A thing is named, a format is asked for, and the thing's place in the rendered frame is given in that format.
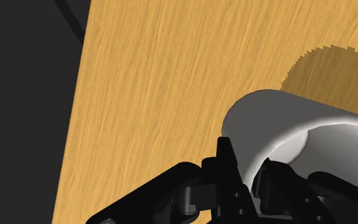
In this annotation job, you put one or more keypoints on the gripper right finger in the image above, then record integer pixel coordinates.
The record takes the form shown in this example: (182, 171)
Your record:
(293, 192)

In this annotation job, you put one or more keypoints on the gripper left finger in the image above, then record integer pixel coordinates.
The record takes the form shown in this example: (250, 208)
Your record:
(197, 189)

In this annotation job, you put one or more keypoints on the white cup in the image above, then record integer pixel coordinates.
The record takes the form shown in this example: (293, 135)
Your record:
(271, 121)

